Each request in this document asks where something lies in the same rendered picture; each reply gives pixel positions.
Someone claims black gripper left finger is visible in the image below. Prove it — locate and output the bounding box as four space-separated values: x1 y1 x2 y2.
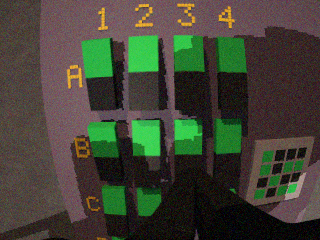
123 168 196 240

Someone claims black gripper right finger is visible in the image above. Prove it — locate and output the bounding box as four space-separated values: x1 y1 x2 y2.
191 168 320 240

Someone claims mauve switch panel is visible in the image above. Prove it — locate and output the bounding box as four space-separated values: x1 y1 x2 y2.
40 0 320 240

